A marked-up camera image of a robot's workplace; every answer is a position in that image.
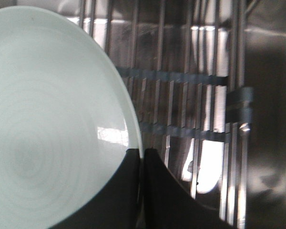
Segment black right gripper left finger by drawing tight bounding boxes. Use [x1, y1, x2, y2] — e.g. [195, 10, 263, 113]
[52, 149, 141, 229]

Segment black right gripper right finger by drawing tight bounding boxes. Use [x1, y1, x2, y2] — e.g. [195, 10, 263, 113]
[143, 148, 233, 229]

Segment light green round plate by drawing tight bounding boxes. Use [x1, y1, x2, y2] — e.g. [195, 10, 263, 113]
[0, 6, 142, 229]

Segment grey sink drying rack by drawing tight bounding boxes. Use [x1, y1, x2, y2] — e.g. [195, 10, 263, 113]
[78, 0, 256, 229]

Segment stainless steel sink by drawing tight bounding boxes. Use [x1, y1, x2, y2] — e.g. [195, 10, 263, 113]
[12, 0, 286, 229]

